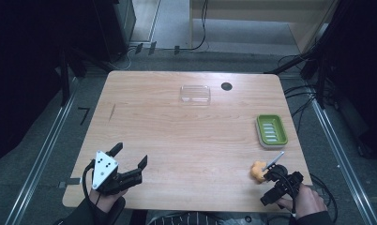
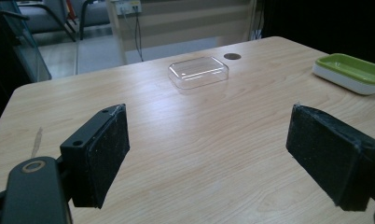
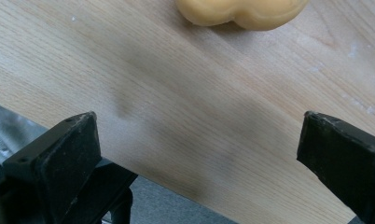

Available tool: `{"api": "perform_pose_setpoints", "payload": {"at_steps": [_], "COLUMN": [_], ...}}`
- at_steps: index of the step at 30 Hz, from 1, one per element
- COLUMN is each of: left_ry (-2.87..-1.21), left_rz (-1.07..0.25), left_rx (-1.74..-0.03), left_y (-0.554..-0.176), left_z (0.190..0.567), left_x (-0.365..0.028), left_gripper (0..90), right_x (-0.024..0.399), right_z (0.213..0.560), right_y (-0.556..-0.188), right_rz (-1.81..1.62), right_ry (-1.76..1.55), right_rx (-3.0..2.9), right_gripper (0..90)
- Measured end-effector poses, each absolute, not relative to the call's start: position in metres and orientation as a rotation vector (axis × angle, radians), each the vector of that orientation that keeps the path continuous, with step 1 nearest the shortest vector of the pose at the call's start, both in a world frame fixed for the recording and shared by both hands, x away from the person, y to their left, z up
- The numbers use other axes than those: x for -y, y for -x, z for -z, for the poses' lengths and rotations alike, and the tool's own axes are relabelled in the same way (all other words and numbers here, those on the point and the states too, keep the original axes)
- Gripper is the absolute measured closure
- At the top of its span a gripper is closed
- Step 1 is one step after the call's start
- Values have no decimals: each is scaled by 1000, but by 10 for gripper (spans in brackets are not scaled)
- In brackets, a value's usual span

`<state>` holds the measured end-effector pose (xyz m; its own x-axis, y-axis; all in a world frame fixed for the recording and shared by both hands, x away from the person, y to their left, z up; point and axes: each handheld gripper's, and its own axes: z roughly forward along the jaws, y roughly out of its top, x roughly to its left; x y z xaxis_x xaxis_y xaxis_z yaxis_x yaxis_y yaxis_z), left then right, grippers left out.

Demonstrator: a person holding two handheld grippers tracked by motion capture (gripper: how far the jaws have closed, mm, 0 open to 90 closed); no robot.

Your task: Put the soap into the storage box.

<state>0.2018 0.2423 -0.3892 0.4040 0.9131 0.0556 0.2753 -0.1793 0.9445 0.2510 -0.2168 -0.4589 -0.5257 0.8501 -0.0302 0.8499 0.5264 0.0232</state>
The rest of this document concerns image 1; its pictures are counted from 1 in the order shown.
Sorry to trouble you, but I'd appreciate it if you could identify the black hanging cable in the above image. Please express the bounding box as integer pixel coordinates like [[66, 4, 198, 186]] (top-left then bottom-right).
[[176, 0, 210, 53]]

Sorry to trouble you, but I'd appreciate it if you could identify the clear plastic box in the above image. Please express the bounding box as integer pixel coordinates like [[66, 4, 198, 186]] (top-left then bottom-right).
[[178, 84, 212, 106]]

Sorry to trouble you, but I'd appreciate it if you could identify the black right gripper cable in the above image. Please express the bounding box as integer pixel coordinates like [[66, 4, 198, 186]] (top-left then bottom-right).
[[309, 173, 339, 225]]

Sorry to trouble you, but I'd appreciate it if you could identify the light wooden shelf unit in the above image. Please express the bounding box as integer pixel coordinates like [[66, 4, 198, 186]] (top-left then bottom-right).
[[188, 0, 339, 54]]

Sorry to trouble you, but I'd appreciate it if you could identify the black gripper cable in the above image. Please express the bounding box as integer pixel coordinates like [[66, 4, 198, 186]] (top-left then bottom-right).
[[81, 158, 100, 207], [309, 173, 339, 225]]

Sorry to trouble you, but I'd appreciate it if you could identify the black metal stand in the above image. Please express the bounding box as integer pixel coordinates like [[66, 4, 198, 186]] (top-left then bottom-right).
[[263, 46, 331, 110], [57, 46, 115, 108]]

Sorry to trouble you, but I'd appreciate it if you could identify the black floor cable bundle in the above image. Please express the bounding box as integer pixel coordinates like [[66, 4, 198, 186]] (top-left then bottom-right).
[[282, 83, 322, 133]]

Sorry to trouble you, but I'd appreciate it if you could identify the person's left hand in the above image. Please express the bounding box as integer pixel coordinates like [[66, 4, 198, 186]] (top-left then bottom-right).
[[88, 187, 128, 214]]

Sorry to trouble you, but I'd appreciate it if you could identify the grey tape strip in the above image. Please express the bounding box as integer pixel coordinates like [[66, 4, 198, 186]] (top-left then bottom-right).
[[58, 177, 82, 189]]

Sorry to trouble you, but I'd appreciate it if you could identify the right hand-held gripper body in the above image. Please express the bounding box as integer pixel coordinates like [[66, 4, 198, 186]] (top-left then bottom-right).
[[259, 151, 305, 207]]

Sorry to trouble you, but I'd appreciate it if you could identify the dark cabinet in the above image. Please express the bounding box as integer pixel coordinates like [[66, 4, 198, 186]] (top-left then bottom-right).
[[92, 0, 138, 63]]

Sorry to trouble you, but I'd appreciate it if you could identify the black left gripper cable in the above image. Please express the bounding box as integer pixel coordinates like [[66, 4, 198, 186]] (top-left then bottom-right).
[[81, 158, 100, 207]]

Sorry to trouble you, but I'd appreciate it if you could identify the green soap dish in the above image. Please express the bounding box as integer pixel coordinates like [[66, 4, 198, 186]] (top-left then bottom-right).
[[254, 113, 289, 151]]

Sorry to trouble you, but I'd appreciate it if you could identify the metal floor rail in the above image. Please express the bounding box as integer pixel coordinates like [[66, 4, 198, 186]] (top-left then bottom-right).
[[309, 98, 377, 225], [4, 77, 80, 225]]

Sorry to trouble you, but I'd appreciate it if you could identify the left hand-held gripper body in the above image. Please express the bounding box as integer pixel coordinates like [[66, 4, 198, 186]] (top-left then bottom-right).
[[91, 150, 143, 197]]

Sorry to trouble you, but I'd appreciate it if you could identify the person's right hand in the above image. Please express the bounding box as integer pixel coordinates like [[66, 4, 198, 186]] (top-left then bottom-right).
[[275, 183, 329, 219]]

